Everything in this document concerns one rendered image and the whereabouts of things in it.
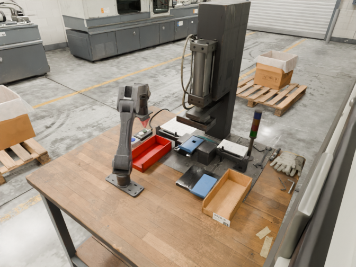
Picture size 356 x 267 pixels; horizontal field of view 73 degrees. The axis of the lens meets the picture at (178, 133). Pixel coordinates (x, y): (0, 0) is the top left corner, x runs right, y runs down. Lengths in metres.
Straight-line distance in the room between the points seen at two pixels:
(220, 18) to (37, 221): 2.09
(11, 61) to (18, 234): 3.64
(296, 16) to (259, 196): 9.50
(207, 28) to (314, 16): 9.22
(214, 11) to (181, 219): 0.87
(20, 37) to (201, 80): 4.61
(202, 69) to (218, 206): 0.60
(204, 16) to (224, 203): 0.81
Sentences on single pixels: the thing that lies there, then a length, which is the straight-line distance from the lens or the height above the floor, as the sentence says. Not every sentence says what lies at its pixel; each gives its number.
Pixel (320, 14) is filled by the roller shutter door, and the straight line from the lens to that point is 10.23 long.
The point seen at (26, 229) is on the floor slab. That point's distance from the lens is 2.43.
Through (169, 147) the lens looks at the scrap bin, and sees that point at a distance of 1.36.
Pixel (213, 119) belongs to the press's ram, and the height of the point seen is 1.14.
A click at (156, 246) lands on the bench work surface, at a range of 0.98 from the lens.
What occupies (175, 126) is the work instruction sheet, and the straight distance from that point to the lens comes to 1.60.
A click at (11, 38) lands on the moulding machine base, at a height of 0.80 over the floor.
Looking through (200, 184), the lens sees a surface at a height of 0.92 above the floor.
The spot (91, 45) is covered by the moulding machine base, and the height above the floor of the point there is 0.43.
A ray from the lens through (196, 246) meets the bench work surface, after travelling 0.99.
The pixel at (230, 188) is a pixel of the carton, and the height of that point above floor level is 0.90.
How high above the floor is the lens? 1.74
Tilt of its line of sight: 33 degrees down
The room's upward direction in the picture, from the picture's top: 1 degrees clockwise
